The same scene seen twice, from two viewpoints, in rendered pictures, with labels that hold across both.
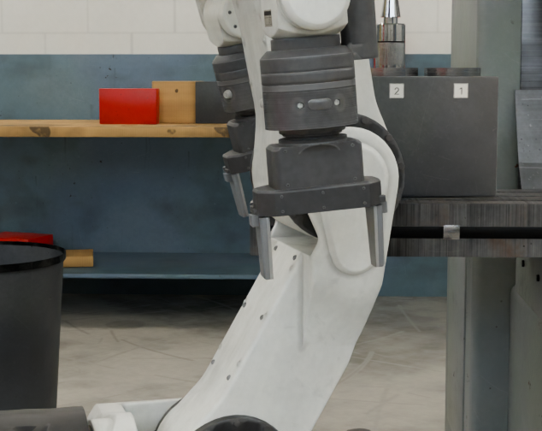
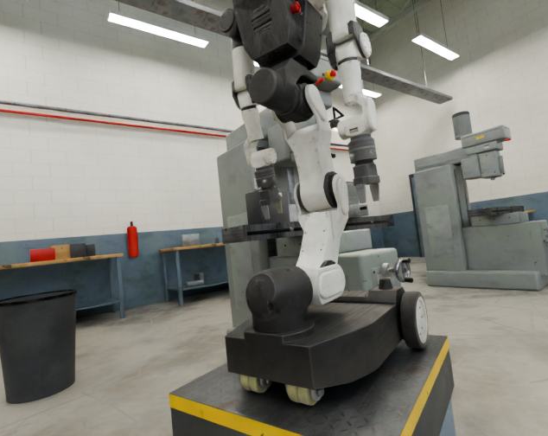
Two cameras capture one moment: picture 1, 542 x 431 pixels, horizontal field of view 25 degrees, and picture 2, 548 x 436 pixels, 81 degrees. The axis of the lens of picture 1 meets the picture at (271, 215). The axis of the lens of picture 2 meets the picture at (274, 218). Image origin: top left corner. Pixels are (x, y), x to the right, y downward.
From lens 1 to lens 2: 1.07 m
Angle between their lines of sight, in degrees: 40
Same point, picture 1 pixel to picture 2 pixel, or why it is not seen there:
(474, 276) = (259, 256)
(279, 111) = (366, 153)
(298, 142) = (369, 163)
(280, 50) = (361, 137)
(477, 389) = not seen: hidden behind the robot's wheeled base
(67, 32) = (6, 234)
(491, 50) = not seen: hidden behind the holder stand
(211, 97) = (76, 248)
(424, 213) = (284, 225)
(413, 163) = (272, 214)
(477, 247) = (297, 233)
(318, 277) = (340, 214)
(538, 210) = not seen: hidden behind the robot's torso
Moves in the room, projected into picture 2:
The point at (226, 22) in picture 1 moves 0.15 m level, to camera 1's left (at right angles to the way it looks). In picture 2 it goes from (269, 157) to (238, 154)
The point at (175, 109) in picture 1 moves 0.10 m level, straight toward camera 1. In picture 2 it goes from (61, 254) to (63, 254)
